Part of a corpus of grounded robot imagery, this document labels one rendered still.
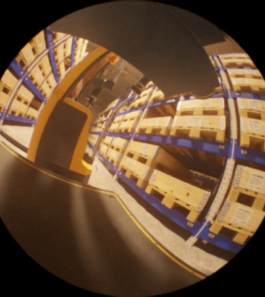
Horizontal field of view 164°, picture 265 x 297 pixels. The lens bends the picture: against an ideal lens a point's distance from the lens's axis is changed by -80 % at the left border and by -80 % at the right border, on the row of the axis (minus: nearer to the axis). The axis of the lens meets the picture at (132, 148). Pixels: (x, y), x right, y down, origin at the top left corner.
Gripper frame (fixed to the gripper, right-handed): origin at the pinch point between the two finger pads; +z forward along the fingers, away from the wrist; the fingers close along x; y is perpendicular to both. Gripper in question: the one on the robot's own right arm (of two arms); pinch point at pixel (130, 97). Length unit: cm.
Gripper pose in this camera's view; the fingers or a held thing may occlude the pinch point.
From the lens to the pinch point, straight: 105.0
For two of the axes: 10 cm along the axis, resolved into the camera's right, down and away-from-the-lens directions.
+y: 2.8, 5.1, -8.1
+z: -6.1, 7.5, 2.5
